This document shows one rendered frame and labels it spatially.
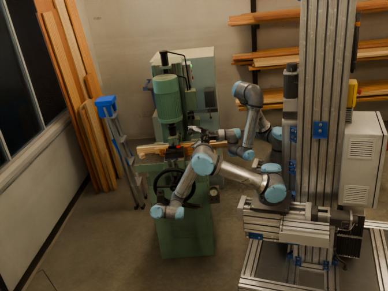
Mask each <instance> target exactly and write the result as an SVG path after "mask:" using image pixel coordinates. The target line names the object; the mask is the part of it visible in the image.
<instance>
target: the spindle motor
mask: <svg viewBox="0 0 388 291"><path fill-rule="evenodd" d="M152 84H153V88H154V95H155V102H156V109H157V113H158V120H159V122H161V123H164V124H171V123H175V122H178V121H181V120H182V119H183V116H182V107H181V98H180V90H179V84H178V77H177V75H175V74H162V75H159V76H155V77H154V78H153V79H152Z"/></svg>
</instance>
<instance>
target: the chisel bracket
mask: <svg viewBox="0 0 388 291"><path fill-rule="evenodd" d="M179 139H180V137H179V132H178V130H177V131H176V135H175V136H170V135H169V137H168V141H169V146H171V144H172V143H173V142H174V145H175V146H178V145H179Z"/></svg>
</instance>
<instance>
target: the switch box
mask: <svg viewBox="0 0 388 291"><path fill-rule="evenodd" d="M186 65H187V69H188V76H189V83H190V85H192V83H193V80H192V72H191V62H190V61H187V62H186ZM182 69H183V75H184V77H186V80H187V83H188V78H187V73H186V66H185V62H183V63H182Z"/></svg>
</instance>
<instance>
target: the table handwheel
mask: <svg viewBox="0 0 388 291"><path fill-rule="evenodd" d="M172 171H176V172H179V173H181V174H180V176H179V177H178V179H177V176H174V180H173V181H172V182H171V183H170V185H157V183H158V180H159V178H160V177H161V176H162V175H164V174H165V173H168V172H172ZM184 172H185V170H184V169H180V168H177V167H170V168H167V169H164V170H162V171H160V172H159V173H158V174H157V175H156V177H155V178H154V182H153V189H154V192H155V194H156V196H157V190H158V188H170V190H171V191H173V192H174V191H175V190H176V187H177V185H178V182H179V180H180V178H181V177H182V175H183V174H184ZM195 190H196V183H195V181H194V182H193V184H192V189H191V192H190V194H189V195H188V196H187V197H185V199H184V201H183V202H182V203H185V202H187V201H188V200H189V199H190V198H191V197H192V196H193V195H194V193H195Z"/></svg>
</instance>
